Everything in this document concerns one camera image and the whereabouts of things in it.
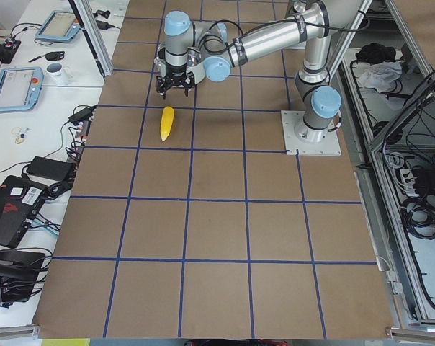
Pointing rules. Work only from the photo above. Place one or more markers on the yellow corn cob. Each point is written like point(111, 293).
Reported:
point(167, 120)

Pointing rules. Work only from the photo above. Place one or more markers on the black power adapter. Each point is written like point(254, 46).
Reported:
point(51, 169)

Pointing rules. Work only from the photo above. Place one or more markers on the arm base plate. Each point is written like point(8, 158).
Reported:
point(301, 140)

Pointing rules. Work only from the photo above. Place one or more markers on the white crumpled cloth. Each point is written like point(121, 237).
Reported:
point(381, 76)

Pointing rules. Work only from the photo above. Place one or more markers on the pale green cooking pot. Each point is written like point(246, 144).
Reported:
point(192, 59)

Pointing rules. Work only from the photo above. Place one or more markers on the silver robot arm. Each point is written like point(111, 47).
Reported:
point(314, 27)

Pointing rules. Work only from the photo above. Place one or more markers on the white power strip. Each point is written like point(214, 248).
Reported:
point(408, 181)

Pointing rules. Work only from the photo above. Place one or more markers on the black cloth bundle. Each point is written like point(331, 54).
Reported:
point(375, 53)

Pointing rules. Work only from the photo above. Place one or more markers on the blue teach pendant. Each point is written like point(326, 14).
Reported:
point(20, 88)
point(59, 27)

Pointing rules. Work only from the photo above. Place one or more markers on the black pen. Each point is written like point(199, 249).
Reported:
point(35, 59)

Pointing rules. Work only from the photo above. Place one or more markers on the black laptop with red logo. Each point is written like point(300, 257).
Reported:
point(20, 201)

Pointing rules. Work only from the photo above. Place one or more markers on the far blue teach pendant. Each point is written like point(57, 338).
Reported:
point(59, 27)

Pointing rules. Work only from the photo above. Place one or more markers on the near blue teach pendant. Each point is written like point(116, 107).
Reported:
point(20, 88)

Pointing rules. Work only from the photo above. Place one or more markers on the black small pouch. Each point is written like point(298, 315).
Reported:
point(55, 56)

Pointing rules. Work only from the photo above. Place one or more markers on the white mug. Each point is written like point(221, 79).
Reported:
point(61, 75)

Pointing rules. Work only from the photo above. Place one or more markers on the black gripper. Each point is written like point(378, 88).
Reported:
point(175, 72)

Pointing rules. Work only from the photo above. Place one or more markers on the aluminium frame post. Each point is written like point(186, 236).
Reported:
point(87, 22)

